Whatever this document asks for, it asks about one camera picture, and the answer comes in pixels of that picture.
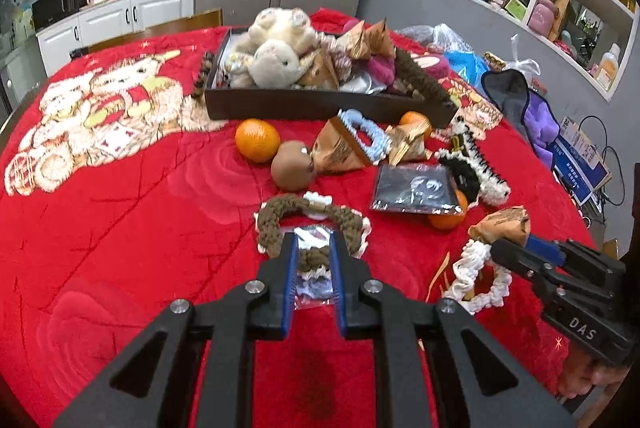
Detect black microwave oven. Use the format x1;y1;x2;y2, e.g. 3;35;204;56
32;0;87;32

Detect orange tangerine left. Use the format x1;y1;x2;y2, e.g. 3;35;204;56
234;119;281;163

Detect small brown snack packet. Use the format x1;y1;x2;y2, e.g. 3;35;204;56
385;121;432;166

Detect dark brown fuzzy hair claw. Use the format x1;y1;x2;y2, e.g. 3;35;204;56
393;48;450;104

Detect purple cloth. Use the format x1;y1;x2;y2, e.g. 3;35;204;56
522;90;560;170

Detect black and white hair claw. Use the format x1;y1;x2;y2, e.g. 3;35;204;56
435;117;511;207

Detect white knitted scrunchie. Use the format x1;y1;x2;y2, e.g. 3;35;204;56
442;239;512;315

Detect blue and white cardboard box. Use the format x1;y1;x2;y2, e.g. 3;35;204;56
550;117;612;206

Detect orange tangerine near tray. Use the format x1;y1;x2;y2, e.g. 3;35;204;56
399;111;433;135

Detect cream plush toy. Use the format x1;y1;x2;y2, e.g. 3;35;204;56
248;7;317;56
224;40;311;90

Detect blue plastic bag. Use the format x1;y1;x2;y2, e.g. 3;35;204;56
444;50;489;93

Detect cream plush toy lower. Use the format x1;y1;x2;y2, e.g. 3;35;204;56
224;40;311;90

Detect brown snack packets in tray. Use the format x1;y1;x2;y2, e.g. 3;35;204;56
337;19;396;60

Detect white kitchen cabinet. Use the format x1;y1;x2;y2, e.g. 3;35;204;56
36;0;194;76

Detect brown and cream scrunchie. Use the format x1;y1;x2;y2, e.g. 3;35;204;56
254;192;372;281

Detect dark grey fabric item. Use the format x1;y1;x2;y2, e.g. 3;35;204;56
480;69;529;140

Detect clear bag with hair tie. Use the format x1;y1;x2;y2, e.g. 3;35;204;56
293;225;333;310

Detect brown kiwi fruit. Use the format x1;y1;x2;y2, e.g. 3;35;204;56
270;141;316;193

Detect person's right hand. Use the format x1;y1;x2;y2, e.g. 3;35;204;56
558;344;629;399

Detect dark rectangular tray box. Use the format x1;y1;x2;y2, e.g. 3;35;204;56
204;26;458;129

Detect cream plush toy upper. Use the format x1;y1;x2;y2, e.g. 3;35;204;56
248;7;317;56

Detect black foil packet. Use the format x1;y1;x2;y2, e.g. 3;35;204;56
370;165;460;215

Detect red plush bear blanket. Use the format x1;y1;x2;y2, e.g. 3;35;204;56
1;28;592;427

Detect light blue knitted scrunchie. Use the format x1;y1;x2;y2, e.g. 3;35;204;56
337;109;390;166

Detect brown triangular snack packet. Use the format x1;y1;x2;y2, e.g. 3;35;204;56
311;117;373;174

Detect orange tangerine under packet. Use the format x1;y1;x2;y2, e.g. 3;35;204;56
427;189;469;231

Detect wooden chair back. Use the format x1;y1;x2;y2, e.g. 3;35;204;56
70;8;224;59

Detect pink strawberry bear plush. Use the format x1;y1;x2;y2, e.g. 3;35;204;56
343;18;450;86

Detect clear plastic bag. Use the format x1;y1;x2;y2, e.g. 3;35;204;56
397;24;474;53

